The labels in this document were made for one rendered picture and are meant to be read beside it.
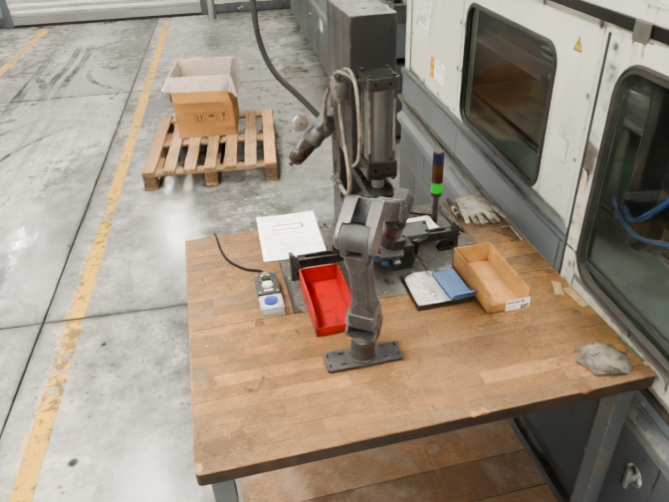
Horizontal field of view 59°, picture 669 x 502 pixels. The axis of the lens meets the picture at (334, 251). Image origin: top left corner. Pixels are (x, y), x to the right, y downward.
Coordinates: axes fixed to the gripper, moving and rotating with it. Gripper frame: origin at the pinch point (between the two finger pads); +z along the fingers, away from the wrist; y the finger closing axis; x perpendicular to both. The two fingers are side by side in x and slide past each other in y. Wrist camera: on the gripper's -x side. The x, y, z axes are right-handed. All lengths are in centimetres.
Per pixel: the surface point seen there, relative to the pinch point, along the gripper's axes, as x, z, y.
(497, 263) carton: -35.5, 4.3, -6.6
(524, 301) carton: -34.8, -4.0, -22.9
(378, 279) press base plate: 0.5, 10.6, -2.8
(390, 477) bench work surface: 2, 59, -55
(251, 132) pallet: 11, 240, 245
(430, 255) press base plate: -19.6, 14.5, 4.2
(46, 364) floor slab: 139, 137, 36
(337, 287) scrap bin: 13.7, 9.6, -3.6
